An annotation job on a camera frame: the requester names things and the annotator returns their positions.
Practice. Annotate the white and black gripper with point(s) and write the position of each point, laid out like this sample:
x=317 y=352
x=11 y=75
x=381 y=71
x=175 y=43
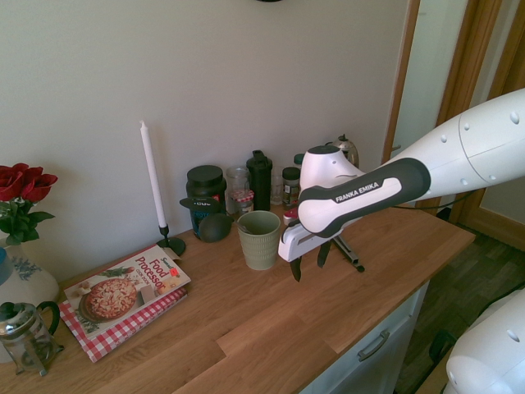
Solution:
x=293 y=244

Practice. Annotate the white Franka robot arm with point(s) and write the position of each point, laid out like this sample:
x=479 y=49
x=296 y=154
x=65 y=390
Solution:
x=410 y=180

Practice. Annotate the metal tongs with black tips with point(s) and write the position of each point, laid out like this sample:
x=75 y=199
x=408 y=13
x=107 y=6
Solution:
x=346 y=251

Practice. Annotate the green ribbed utensil holder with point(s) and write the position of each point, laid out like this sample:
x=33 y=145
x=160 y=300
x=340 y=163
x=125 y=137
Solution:
x=259 y=246

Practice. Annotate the black candle holder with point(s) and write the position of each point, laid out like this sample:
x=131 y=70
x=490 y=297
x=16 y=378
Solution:
x=174 y=246

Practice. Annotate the red and white lid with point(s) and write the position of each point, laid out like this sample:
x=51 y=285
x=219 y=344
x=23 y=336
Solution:
x=290 y=215

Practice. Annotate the spice jar with dark lid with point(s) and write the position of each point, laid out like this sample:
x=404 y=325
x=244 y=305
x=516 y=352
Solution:
x=290 y=184

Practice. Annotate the small clear glass jar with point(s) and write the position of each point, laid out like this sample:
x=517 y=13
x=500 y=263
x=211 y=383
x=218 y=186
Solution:
x=277 y=186

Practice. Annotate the jam jar, red checked lid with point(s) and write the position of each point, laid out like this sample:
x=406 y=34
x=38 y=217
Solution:
x=243 y=201

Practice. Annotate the white cabinet drawer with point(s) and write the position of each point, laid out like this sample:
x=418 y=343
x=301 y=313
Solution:
x=340 y=349

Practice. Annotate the black shaker bottle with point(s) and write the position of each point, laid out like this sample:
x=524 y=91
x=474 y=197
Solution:
x=260 y=184

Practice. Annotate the tall clear glass jar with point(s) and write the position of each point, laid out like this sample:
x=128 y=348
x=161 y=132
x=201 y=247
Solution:
x=238 y=178

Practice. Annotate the shiny metal kettle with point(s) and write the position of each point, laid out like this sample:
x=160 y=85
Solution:
x=348 y=152

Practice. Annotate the black protein powder tub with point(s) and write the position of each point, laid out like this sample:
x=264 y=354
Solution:
x=205 y=184

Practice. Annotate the beige paper tag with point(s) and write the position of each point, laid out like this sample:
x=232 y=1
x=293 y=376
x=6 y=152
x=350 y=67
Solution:
x=174 y=256

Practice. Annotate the tall white candle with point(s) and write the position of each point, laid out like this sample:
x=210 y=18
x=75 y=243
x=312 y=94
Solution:
x=153 y=176

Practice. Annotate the Food Processor cookbook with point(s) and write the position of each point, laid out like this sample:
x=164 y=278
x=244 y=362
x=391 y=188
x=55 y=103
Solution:
x=123 y=291

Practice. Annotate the red checked book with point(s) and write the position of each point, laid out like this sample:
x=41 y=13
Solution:
x=123 y=334

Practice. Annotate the white vase with blue flowers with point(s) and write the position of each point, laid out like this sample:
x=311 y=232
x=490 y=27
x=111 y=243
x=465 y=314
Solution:
x=33 y=279

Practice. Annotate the glass French press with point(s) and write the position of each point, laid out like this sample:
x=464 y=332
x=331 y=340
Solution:
x=26 y=340

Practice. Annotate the red roses bouquet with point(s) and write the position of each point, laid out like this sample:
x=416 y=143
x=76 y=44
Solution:
x=24 y=180

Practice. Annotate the blue plastic object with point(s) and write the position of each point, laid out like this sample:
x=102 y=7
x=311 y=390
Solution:
x=2 y=267

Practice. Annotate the wooden door frame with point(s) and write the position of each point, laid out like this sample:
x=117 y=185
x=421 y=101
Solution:
x=404 y=82

